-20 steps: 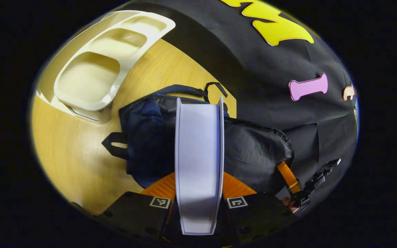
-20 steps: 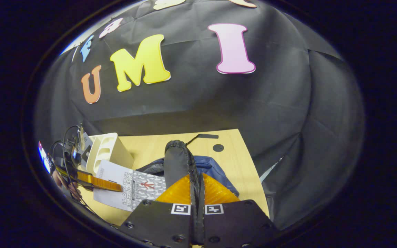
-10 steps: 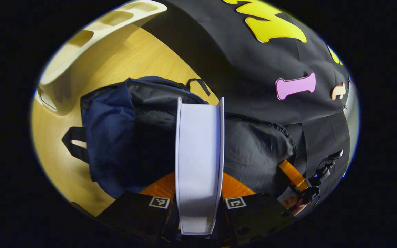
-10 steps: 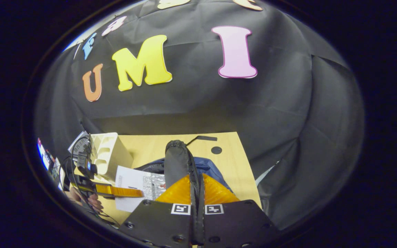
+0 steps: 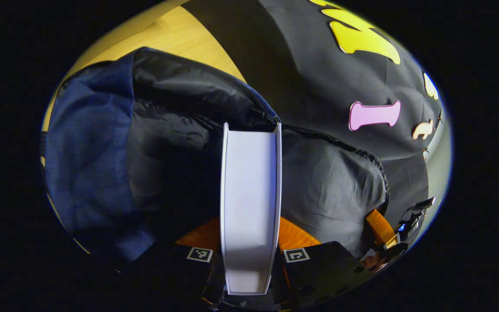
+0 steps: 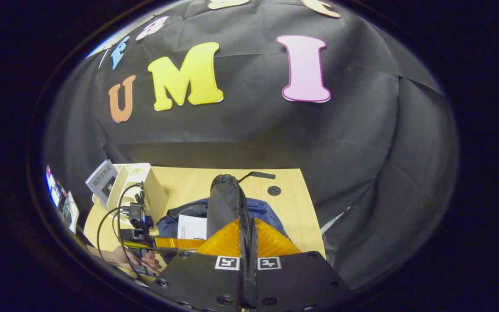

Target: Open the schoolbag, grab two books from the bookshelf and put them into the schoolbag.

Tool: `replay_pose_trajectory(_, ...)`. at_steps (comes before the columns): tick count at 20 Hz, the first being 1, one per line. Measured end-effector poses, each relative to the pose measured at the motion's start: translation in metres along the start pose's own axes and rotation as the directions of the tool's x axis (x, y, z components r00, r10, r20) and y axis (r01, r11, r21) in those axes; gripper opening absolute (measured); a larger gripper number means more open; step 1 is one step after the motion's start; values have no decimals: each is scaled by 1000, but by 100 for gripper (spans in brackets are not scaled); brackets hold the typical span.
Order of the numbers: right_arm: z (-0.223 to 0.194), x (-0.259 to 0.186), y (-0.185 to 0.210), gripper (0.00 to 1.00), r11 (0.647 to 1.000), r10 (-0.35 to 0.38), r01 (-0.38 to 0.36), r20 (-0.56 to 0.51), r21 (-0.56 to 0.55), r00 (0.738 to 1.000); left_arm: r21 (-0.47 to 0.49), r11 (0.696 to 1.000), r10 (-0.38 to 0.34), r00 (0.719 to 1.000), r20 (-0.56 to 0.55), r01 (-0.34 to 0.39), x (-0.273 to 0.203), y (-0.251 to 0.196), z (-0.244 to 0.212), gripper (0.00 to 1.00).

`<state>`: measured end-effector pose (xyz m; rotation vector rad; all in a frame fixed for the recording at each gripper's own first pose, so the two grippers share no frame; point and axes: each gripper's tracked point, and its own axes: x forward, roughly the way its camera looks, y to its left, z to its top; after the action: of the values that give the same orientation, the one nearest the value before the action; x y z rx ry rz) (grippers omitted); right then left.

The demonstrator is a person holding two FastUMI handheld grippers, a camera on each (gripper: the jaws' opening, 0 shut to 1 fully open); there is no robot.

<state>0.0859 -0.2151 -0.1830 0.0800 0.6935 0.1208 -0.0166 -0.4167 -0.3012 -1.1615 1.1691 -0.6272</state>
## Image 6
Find blue lit screen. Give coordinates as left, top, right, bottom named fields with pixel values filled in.
left=45, top=165, right=62, bottom=207

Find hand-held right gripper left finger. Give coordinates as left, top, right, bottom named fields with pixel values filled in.
left=149, top=218, right=245, bottom=312

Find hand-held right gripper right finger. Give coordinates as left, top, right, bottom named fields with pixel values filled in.
left=253, top=218, right=350, bottom=312

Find navy blue schoolbag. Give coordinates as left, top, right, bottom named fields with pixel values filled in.
left=156, top=171, right=291, bottom=309

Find white panel with electronics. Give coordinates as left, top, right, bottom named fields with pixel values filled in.
left=61, top=191, right=81, bottom=235

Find black cable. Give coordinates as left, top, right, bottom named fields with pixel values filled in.
left=97, top=183, right=146, bottom=278

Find white plastic bookshelf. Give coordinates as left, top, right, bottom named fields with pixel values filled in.
left=91, top=162, right=170, bottom=226

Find grey-blue cover book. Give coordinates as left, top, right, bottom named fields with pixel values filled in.
left=85, top=159, right=118, bottom=205

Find white cover book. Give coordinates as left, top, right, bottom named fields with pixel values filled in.
left=177, top=214, right=208, bottom=241

